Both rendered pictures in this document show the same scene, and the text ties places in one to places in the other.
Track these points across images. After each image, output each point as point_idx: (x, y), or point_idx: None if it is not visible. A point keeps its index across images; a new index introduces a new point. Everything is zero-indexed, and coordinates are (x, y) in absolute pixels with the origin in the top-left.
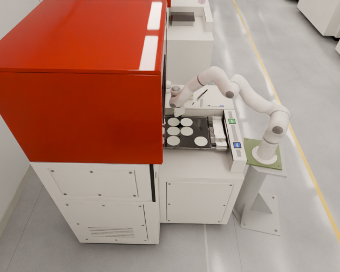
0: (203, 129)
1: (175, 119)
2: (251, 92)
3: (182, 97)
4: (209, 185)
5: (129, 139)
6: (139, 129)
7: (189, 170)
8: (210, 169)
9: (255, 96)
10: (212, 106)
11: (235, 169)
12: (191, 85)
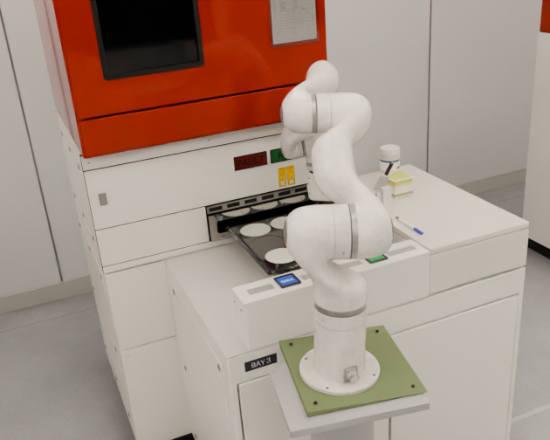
0: None
1: None
2: (329, 130)
3: (286, 130)
4: (201, 340)
5: (63, 81)
6: (60, 60)
7: (205, 284)
8: (223, 306)
9: (323, 140)
10: (402, 223)
11: (238, 327)
12: None
